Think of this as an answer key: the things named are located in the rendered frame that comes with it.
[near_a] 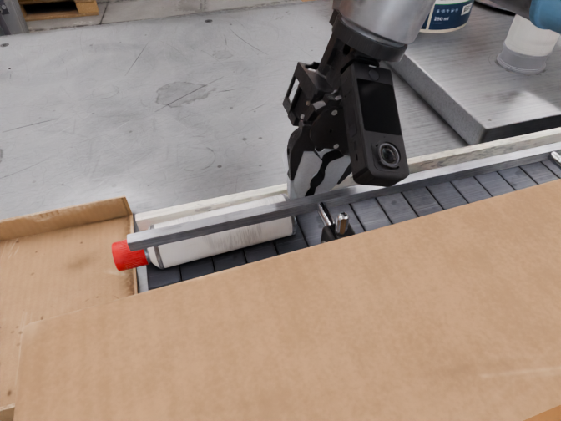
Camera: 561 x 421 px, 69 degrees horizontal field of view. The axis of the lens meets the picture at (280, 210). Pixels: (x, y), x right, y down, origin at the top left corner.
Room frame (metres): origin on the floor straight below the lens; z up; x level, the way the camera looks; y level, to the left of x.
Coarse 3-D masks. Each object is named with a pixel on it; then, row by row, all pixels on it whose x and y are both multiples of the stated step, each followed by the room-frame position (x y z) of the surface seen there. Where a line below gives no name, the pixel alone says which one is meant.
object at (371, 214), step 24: (528, 168) 0.45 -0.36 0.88; (552, 168) 0.45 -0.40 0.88; (408, 192) 0.40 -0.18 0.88; (432, 192) 0.40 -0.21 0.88; (456, 192) 0.40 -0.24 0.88; (480, 192) 0.40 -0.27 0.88; (504, 192) 0.40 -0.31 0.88; (312, 216) 0.36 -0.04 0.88; (336, 216) 0.36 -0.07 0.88; (360, 216) 0.36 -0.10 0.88; (384, 216) 0.36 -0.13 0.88; (408, 216) 0.36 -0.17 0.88; (288, 240) 0.32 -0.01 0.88; (312, 240) 0.32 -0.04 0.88; (192, 264) 0.28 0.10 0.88; (216, 264) 0.28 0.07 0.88; (240, 264) 0.28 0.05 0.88
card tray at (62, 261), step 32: (0, 224) 0.36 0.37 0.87; (32, 224) 0.37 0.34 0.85; (64, 224) 0.38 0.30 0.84; (96, 224) 0.39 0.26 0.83; (128, 224) 0.39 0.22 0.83; (0, 256) 0.33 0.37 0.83; (32, 256) 0.33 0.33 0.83; (64, 256) 0.33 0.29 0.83; (96, 256) 0.33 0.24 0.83; (0, 288) 0.28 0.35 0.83; (32, 288) 0.28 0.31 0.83; (64, 288) 0.28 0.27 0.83; (96, 288) 0.28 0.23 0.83; (128, 288) 0.28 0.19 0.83; (0, 320) 0.24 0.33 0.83; (32, 320) 0.24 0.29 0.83; (0, 352) 0.20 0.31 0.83; (0, 384) 0.16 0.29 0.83; (0, 416) 0.12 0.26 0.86
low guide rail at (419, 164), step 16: (560, 128) 0.50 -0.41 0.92; (480, 144) 0.46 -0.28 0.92; (496, 144) 0.46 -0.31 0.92; (512, 144) 0.47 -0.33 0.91; (528, 144) 0.48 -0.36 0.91; (544, 144) 0.49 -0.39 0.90; (416, 160) 0.43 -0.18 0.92; (432, 160) 0.43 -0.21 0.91; (448, 160) 0.44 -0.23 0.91; (464, 160) 0.45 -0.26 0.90; (256, 192) 0.37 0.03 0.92; (272, 192) 0.37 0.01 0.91; (176, 208) 0.34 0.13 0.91; (192, 208) 0.34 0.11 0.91; (208, 208) 0.34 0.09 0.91; (144, 224) 0.32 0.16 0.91
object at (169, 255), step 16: (224, 208) 0.33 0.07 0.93; (240, 208) 0.32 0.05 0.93; (160, 224) 0.30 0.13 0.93; (256, 224) 0.31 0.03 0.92; (272, 224) 0.31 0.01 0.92; (288, 224) 0.31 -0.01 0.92; (192, 240) 0.28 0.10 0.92; (208, 240) 0.29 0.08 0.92; (224, 240) 0.29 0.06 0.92; (240, 240) 0.29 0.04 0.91; (256, 240) 0.30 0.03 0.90; (128, 256) 0.27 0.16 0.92; (144, 256) 0.27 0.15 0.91; (160, 256) 0.27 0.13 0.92; (176, 256) 0.27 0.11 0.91; (192, 256) 0.27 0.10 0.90; (208, 256) 0.28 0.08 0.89
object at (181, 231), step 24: (456, 168) 0.36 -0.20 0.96; (480, 168) 0.36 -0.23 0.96; (504, 168) 0.37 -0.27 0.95; (336, 192) 0.32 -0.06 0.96; (360, 192) 0.32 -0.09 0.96; (384, 192) 0.33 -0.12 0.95; (216, 216) 0.28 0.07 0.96; (240, 216) 0.28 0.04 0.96; (264, 216) 0.29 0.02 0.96; (288, 216) 0.29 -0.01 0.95; (144, 240) 0.25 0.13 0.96; (168, 240) 0.26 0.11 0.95
